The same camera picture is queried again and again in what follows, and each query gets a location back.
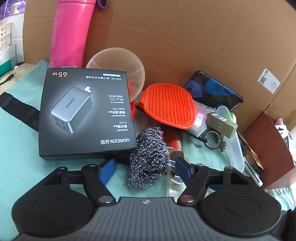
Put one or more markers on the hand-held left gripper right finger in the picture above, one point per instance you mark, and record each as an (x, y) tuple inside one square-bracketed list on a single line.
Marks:
[(183, 169)]

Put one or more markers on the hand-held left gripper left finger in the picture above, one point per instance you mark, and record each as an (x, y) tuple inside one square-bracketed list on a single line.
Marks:
[(107, 170)]

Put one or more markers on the olive green small box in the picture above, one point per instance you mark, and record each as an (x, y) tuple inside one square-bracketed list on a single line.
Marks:
[(223, 125)]

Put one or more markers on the small brown cardboard box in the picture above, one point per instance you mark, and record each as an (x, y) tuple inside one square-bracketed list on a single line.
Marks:
[(270, 143)]

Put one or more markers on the green cloth covered desktop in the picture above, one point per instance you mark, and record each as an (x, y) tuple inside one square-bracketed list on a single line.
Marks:
[(18, 150)]

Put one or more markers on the clear tube with red cap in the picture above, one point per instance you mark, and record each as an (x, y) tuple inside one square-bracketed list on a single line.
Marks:
[(173, 143)]

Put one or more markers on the steel wool scrubber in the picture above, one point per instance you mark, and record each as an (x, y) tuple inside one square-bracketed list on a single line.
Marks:
[(148, 153)]

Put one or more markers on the black tape roll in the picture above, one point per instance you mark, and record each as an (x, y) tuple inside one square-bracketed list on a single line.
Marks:
[(214, 140)]

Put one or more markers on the clear plastic packet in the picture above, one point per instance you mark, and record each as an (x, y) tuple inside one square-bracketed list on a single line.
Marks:
[(200, 118)]

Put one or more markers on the white plastic case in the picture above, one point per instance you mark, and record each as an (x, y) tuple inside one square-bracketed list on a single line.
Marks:
[(235, 153)]

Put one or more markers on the black charger box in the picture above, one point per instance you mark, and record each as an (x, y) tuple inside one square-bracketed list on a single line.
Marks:
[(87, 111)]

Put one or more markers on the red plastic item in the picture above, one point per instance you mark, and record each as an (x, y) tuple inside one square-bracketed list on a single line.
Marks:
[(132, 109)]

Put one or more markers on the orange silicone brush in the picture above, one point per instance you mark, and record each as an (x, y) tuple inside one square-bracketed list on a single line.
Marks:
[(168, 104)]

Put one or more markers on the black white marker pen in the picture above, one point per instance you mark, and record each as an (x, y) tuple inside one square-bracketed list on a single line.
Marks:
[(253, 172)]

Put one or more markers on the white green plastic item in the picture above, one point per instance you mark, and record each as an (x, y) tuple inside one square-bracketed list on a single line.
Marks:
[(227, 113)]

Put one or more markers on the dark blue printed case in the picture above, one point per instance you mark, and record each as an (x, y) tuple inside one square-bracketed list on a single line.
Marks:
[(208, 88)]

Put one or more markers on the white packaging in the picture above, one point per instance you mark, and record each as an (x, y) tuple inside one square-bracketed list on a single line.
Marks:
[(286, 141)]

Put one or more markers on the clear round plastic container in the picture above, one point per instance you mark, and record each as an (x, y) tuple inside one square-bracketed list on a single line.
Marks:
[(129, 64)]

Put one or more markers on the white paper label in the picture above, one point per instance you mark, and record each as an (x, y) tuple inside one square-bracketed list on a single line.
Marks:
[(269, 80)]

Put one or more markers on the large cardboard box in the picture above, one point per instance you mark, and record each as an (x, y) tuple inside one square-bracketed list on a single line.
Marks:
[(185, 34)]

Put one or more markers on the pink bottle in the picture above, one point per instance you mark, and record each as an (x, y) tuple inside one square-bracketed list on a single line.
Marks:
[(71, 32)]

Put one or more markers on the white plastic basket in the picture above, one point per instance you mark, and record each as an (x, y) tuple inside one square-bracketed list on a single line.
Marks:
[(5, 34)]

